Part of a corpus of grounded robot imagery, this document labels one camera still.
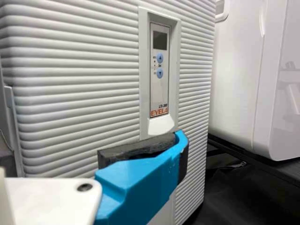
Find white incubator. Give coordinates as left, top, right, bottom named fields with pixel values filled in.
left=0, top=56, right=26, bottom=179

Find white box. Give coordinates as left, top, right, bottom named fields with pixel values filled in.
left=214, top=0, right=300, bottom=162

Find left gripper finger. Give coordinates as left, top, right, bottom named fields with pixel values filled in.
left=95, top=130, right=189, bottom=225

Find incubator door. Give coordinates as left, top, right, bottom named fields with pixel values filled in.
left=0, top=0, right=217, bottom=225

